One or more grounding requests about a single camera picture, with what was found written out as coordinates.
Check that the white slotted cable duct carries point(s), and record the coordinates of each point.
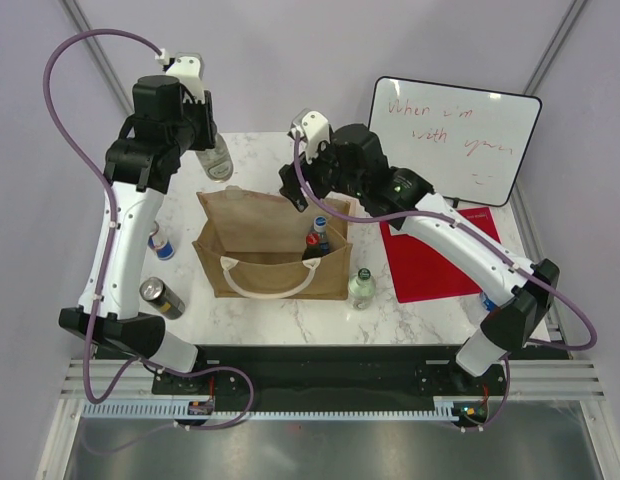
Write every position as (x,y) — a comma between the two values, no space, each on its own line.
(168,409)

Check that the blue red drink can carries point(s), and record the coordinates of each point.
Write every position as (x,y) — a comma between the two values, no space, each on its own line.
(159,243)

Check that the blue label plastic bottle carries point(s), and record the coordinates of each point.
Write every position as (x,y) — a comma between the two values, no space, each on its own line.
(486,302)

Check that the red clip file folder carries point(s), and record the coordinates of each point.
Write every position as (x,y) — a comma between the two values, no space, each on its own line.
(419,273)

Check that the blue label water bottle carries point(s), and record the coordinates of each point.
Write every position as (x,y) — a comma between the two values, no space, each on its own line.
(319,227)

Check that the black drink can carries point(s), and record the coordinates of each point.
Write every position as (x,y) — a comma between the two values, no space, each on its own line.
(156,292)

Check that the clear soda water bottle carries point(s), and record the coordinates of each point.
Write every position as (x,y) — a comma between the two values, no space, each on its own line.
(361,289)

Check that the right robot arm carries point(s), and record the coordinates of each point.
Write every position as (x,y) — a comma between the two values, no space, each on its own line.
(350,161)

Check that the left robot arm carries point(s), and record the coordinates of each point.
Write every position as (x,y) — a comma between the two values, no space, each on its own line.
(172,114)

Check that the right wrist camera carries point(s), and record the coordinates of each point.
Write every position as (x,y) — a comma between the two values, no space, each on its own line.
(312,128)

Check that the brown canvas tote bag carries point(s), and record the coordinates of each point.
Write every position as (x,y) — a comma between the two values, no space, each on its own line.
(252,244)

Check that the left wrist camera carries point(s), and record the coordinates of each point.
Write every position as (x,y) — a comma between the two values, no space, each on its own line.
(188,68)

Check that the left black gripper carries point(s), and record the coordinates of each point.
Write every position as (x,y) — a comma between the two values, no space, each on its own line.
(205,113)

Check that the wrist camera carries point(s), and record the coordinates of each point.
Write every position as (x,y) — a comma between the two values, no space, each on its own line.
(188,68)
(312,128)

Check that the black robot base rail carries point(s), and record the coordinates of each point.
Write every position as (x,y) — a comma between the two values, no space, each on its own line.
(331,377)

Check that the green cap glass bottle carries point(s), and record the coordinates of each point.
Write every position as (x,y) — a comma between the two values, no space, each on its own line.
(217,162)

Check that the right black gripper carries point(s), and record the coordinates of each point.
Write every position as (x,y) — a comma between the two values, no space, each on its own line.
(308,169)

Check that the white whiteboard black frame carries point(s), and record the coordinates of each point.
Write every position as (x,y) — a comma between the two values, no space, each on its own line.
(468,143)

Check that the glass cola bottle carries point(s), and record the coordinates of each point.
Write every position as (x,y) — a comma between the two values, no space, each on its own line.
(313,248)

